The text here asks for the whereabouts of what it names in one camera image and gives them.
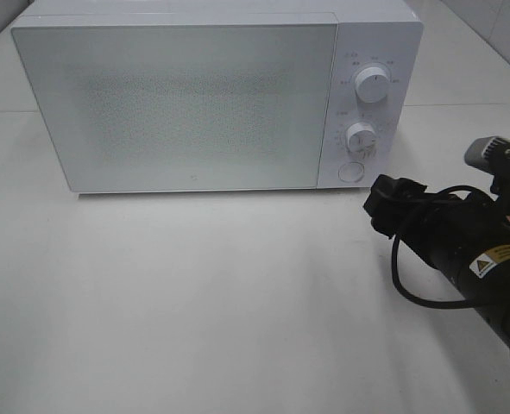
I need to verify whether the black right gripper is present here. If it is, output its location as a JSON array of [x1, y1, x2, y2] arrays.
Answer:
[[363, 136, 510, 254]]

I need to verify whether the round white door button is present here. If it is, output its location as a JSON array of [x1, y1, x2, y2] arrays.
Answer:
[[337, 161, 365, 183]]

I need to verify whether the white microwave door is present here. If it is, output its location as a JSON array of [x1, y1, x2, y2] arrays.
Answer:
[[13, 24, 337, 193]]

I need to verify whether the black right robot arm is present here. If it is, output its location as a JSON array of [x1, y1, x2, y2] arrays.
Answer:
[[363, 136, 510, 350]]

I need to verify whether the white microwave oven body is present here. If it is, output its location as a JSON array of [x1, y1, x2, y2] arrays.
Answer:
[[11, 1, 424, 192]]

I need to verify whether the lower white timer knob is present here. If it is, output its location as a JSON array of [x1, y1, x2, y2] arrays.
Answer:
[[346, 122, 377, 153]]

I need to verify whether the upper white power knob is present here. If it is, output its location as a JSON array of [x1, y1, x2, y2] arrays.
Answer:
[[354, 64, 390, 104]]

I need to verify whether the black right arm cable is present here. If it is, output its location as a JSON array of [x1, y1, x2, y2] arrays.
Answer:
[[390, 185, 488, 311]]

